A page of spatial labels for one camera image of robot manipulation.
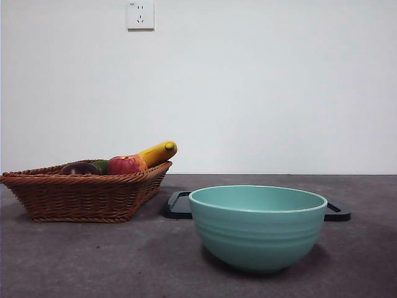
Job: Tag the teal ribbed bowl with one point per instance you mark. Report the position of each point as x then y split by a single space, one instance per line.
257 239

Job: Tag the dark red plum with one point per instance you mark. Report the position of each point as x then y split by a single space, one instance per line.
79 168

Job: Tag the yellow banana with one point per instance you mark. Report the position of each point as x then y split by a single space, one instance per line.
156 152

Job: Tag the dark teal rectangular tray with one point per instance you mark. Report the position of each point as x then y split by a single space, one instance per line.
178 208

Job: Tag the red yellow apple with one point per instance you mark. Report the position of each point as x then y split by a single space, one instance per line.
124 165

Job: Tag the green avocado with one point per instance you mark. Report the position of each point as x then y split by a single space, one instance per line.
104 166

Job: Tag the brown wicker basket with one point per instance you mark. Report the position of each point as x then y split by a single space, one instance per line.
83 195

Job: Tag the white wall socket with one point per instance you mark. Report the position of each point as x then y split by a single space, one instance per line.
141 15

